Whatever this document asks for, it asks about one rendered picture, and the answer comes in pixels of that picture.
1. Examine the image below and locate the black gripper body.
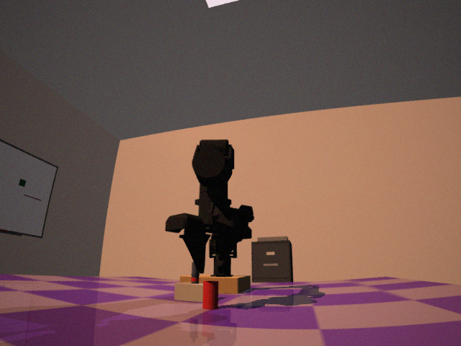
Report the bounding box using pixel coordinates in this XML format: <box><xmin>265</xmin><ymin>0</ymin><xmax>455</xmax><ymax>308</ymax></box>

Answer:
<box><xmin>165</xmin><ymin>191</ymin><xmax>252</xmax><ymax>239</ymax></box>

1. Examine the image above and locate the grey marker with red band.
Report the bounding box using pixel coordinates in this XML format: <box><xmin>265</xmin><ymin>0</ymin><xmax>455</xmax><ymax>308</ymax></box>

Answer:
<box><xmin>191</xmin><ymin>262</ymin><xmax>200</xmax><ymax>283</ymax></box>

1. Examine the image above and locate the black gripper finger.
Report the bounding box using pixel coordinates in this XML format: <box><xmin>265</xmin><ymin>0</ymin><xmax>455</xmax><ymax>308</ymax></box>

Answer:
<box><xmin>179</xmin><ymin>233</ymin><xmax>211</xmax><ymax>273</ymax></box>
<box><xmin>213</xmin><ymin>238</ymin><xmax>243</xmax><ymax>273</ymax></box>

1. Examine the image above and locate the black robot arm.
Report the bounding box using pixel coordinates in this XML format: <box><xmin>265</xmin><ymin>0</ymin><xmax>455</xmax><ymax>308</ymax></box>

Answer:
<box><xmin>192</xmin><ymin>139</ymin><xmax>254</xmax><ymax>277</ymax></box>

